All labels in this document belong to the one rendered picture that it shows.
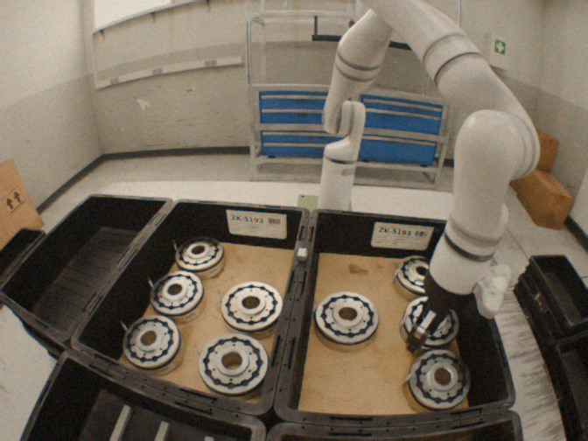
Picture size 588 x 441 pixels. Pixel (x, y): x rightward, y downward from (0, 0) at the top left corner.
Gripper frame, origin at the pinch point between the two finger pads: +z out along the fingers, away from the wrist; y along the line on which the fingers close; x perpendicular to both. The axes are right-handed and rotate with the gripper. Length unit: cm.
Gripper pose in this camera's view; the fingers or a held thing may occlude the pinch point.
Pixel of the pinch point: (422, 334)
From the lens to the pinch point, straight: 48.1
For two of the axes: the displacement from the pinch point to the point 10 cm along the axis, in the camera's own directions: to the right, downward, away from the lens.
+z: 0.0, 8.2, 5.7
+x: 6.8, 4.2, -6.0
